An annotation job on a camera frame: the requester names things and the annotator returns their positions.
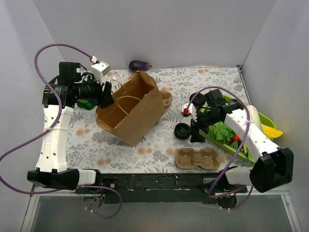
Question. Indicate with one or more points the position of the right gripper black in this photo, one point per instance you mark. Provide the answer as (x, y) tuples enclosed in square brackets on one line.
[(196, 124)]

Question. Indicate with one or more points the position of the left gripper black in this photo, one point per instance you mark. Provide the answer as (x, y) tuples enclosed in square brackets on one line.
[(106, 94)]

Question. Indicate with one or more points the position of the brown paper bag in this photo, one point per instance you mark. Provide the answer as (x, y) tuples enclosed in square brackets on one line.
[(138, 106)]

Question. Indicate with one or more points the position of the black plastic cup lid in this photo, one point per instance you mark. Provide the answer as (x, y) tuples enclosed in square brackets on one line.
[(197, 99)]

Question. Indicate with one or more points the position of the brown pulp cup carrier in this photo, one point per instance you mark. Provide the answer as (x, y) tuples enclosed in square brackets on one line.
[(166, 98)]

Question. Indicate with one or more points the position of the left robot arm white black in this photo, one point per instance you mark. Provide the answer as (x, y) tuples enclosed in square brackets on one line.
[(70, 86)]

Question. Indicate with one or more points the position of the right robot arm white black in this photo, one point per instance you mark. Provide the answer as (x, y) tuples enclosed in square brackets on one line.
[(273, 165)]

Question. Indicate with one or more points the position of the stack of black lids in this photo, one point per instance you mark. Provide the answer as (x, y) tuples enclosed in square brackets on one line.
[(182, 131)]

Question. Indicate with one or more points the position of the green bok choy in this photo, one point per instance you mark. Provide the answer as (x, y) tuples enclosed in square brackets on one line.
[(85, 104)]

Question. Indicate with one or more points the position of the green leafy lettuce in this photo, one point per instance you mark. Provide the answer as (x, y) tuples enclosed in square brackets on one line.
[(220, 132)]

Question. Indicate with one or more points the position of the red chili pepper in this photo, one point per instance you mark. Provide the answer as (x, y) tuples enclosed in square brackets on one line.
[(234, 138)]

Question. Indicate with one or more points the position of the purple eggplant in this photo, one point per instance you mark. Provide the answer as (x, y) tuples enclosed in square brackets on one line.
[(137, 65)]

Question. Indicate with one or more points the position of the napa cabbage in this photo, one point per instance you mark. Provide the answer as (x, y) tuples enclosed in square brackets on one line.
[(254, 116)]

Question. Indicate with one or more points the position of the green vegetable tray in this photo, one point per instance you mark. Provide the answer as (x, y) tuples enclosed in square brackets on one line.
[(232, 147)]

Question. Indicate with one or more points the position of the yellow pepper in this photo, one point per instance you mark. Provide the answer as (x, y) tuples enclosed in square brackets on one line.
[(271, 133)]

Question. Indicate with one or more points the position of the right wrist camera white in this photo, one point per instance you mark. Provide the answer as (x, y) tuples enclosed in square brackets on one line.
[(188, 110)]

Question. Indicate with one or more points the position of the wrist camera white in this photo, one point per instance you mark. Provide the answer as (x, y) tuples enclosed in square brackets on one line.
[(188, 110), (99, 69)]

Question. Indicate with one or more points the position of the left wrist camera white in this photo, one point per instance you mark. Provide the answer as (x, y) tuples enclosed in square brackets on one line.
[(99, 69)]

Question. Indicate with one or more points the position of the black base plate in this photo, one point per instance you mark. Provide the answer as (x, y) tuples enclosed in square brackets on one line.
[(156, 188)]

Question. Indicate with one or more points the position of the aluminium frame rail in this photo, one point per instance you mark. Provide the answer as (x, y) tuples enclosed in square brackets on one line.
[(87, 210)]

